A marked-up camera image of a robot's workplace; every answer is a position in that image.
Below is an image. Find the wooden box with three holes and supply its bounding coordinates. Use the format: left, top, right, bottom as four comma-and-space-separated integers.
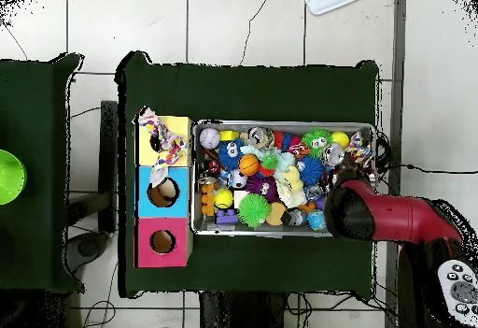
133, 112, 194, 269

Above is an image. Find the small orange basketball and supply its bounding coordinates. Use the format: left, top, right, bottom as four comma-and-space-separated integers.
237, 153, 260, 177

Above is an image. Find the blue spiky ball with eyes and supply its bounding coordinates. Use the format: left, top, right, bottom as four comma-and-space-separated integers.
217, 138, 245, 171

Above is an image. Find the crushed black red can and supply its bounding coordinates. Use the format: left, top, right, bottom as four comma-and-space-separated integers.
204, 158, 222, 176

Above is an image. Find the crushed silver drink can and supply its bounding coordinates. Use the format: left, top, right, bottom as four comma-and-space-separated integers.
246, 126, 275, 150

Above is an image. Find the white baseball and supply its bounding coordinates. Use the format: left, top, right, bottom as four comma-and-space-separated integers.
198, 127, 221, 150

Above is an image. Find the plain green spiky ball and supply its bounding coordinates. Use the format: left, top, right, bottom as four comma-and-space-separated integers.
237, 193, 271, 229

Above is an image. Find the green spiky ball with eyes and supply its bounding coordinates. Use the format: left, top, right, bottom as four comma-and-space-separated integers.
301, 128, 333, 159

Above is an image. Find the globe print ball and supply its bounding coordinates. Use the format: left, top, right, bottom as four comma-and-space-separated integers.
306, 208, 328, 232

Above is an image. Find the yellow foam ball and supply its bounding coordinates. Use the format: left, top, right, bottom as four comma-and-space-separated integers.
330, 130, 350, 150

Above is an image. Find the black stand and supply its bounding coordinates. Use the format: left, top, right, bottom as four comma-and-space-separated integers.
66, 99, 119, 269

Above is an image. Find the side table with green cloth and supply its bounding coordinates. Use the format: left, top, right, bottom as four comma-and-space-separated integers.
0, 52, 85, 293

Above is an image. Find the bright green bowl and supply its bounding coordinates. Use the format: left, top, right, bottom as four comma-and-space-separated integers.
0, 149, 28, 206

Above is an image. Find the wire mesh bin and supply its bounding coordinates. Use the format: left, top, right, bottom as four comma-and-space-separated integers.
190, 119, 376, 238

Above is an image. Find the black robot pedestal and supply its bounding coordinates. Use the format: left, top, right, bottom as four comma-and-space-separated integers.
199, 292, 288, 328

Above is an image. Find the black cable on floor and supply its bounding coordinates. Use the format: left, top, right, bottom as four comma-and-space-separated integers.
376, 162, 478, 175

